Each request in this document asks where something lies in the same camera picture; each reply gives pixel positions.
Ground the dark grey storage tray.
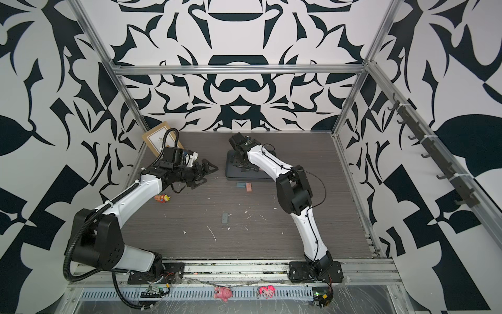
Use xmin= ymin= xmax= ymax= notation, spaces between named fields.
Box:
xmin=225 ymin=150 xmax=273 ymax=182

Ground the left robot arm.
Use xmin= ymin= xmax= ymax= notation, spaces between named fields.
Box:
xmin=63 ymin=147 xmax=218 ymax=281

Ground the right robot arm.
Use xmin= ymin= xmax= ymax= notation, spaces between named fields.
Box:
xmin=229 ymin=133 xmax=333 ymax=281

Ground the red yellow toy fish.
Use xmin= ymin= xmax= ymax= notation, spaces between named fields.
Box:
xmin=154 ymin=194 xmax=171 ymax=204

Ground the small circuit board left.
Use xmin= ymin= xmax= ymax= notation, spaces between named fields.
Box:
xmin=141 ymin=284 xmax=171 ymax=298

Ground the small circuit board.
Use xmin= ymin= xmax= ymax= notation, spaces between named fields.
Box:
xmin=141 ymin=284 xmax=171 ymax=298
xmin=313 ymin=290 xmax=333 ymax=308

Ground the pink toy left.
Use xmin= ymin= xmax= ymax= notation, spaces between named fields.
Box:
xmin=214 ymin=286 xmax=233 ymax=302

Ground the pink toy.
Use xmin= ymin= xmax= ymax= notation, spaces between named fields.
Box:
xmin=214 ymin=286 xmax=233 ymax=302
xmin=258 ymin=285 xmax=276 ymax=300

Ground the pink toy right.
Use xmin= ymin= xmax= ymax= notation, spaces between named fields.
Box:
xmin=258 ymin=285 xmax=276 ymax=300

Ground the small circuit board right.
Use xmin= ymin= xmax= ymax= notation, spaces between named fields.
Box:
xmin=313 ymin=290 xmax=333 ymax=308

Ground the wooden picture frame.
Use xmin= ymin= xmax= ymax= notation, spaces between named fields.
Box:
xmin=142 ymin=122 xmax=184 ymax=157

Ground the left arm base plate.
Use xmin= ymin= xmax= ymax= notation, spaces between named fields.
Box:
xmin=128 ymin=262 xmax=185 ymax=285

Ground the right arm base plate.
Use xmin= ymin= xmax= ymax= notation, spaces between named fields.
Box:
xmin=288 ymin=260 xmax=345 ymax=283

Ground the white slotted cable duct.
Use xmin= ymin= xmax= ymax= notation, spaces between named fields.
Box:
xmin=80 ymin=285 xmax=315 ymax=302

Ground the black wall hook rail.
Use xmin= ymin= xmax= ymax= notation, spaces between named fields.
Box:
xmin=389 ymin=100 xmax=484 ymax=208

